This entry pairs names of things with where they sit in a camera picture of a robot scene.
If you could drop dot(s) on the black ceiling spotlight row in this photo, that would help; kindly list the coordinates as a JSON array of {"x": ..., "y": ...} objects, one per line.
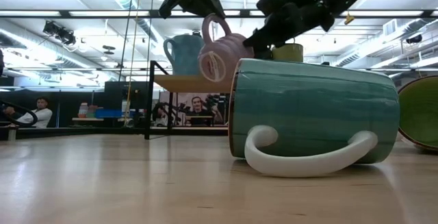
[{"x": 60, "y": 34}]

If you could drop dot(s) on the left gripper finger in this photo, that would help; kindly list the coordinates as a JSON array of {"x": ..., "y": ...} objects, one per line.
[
  {"x": 208, "y": 3},
  {"x": 172, "y": 5}
]

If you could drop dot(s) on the ribbed lilac mug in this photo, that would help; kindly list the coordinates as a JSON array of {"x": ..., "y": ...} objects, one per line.
[{"x": 226, "y": 54}]

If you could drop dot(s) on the wooden shelf black frame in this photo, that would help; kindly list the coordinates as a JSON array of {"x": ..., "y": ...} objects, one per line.
[{"x": 178, "y": 83}]

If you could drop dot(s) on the black overhead beam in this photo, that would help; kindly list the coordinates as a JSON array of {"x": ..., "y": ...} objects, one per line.
[{"x": 244, "y": 13}]

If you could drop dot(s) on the stacked coloured containers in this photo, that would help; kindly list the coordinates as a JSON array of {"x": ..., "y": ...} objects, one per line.
[{"x": 85, "y": 111}]

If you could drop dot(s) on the white air vent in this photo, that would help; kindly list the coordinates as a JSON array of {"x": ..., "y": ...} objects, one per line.
[{"x": 390, "y": 27}]

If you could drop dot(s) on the blue bin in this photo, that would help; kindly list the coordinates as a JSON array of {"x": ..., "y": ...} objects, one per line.
[{"x": 109, "y": 113}]

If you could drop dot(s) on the light blue faceted mug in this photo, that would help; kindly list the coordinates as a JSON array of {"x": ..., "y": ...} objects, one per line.
[{"x": 184, "y": 56}]

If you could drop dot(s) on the round black ceiling device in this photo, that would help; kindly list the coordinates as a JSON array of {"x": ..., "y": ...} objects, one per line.
[{"x": 197, "y": 33}]

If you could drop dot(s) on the olive mug white inside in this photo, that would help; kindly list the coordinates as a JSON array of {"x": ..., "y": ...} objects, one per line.
[{"x": 289, "y": 53}]

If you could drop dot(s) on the person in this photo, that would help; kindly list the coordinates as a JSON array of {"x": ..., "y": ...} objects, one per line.
[
  {"x": 199, "y": 109},
  {"x": 41, "y": 114}
]

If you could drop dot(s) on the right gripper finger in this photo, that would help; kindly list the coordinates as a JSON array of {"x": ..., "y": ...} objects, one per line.
[{"x": 268, "y": 40}]

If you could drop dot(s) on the black ceiling disc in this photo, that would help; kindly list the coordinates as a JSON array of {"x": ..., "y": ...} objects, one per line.
[{"x": 109, "y": 47}]

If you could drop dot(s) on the black curved tube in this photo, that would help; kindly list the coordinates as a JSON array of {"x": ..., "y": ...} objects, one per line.
[{"x": 34, "y": 117}]

